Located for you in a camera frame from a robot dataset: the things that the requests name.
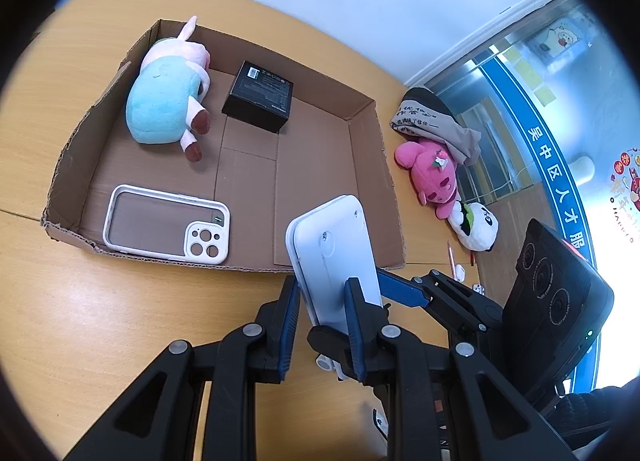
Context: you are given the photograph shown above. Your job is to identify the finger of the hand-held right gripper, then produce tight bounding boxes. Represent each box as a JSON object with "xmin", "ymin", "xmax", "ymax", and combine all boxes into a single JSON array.
[{"xmin": 376, "ymin": 267, "xmax": 503, "ymax": 342}]

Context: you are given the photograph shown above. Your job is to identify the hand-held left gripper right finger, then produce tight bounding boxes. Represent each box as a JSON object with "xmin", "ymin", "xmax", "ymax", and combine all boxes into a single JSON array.
[{"xmin": 306, "ymin": 277, "xmax": 576, "ymax": 461}]

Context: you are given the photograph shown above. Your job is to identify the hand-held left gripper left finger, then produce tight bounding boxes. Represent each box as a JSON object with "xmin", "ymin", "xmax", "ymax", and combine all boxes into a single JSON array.
[{"xmin": 65, "ymin": 276, "xmax": 302, "ymax": 461}]

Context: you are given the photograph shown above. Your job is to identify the white plastic device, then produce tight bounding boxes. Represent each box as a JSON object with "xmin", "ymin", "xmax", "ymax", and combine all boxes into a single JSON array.
[{"xmin": 285, "ymin": 194, "xmax": 383, "ymax": 329}]

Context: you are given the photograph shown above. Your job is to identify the shallow cardboard box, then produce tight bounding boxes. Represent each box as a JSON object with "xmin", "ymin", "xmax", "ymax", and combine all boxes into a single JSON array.
[{"xmin": 41, "ymin": 18, "xmax": 407, "ymax": 273}]

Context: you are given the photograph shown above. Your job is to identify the white phone case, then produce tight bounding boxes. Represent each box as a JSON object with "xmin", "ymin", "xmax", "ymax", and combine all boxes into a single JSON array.
[{"xmin": 102, "ymin": 184, "xmax": 231, "ymax": 263}]

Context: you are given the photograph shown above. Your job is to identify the black cardboard box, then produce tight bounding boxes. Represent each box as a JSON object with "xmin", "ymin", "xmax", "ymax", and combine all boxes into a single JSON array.
[{"xmin": 221, "ymin": 60, "xmax": 294, "ymax": 133}]

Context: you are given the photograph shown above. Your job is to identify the pink pig plush toy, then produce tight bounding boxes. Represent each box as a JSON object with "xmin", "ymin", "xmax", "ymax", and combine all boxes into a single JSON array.
[{"xmin": 125, "ymin": 16, "xmax": 212, "ymax": 163}]

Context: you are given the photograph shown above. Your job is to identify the person's right forearm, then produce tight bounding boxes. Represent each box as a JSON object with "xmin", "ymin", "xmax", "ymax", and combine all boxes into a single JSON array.
[{"xmin": 547, "ymin": 383, "xmax": 632, "ymax": 447}]

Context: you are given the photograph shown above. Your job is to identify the wooden desktop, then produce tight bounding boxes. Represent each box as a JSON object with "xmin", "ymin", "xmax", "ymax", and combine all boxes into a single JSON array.
[{"xmin": 0, "ymin": 0, "xmax": 506, "ymax": 461}]

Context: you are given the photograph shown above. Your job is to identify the small white plastic part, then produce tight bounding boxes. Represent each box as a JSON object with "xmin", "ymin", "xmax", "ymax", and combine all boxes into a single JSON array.
[{"xmin": 314, "ymin": 353, "xmax": 347, "ymax": 378}]

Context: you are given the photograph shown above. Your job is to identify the white panda plush toy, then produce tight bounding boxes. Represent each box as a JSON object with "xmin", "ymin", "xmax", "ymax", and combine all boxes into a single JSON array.
[{"xmin": 446, "ymin": 201, "xmax": 500, "ymax": 253}]

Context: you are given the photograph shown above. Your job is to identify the round festive window sticker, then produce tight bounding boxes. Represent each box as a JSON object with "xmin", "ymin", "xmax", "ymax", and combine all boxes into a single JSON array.
[{"xmin": 609, "ymin": 145, "xmax": 640, "ymax": 244}]

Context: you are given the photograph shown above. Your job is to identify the white cylinder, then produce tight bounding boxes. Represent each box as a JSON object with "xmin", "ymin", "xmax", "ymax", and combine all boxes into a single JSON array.
[{"xmin": 574, "ymin": 156, "xmax": 596, "ymax": 185}]

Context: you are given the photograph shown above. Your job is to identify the beige and black cloth bag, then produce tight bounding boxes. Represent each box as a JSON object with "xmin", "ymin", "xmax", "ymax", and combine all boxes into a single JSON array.
[{"xmin": 390, "ymin": 87, "xmax": 482, "ymax": 167}]

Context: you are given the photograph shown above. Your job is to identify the row of yellow sticky notes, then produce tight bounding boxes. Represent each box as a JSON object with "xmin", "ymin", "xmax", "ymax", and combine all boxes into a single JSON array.
[{"xmin": 500, "ymin": 48, "xmax": 557, "ymax": 106}]

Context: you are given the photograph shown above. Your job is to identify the cartoon pig poster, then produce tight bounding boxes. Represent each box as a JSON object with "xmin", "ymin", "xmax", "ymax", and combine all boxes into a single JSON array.
[{"xmin": 529, "ymin": 16, "xmax": 587, "ymax": 62}]

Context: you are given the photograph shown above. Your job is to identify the glass door with metal frame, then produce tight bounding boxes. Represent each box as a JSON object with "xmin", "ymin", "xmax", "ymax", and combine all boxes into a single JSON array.
[{"xmin": 405, "ymin": 0, "xmax": 640, "ymax": 392}]

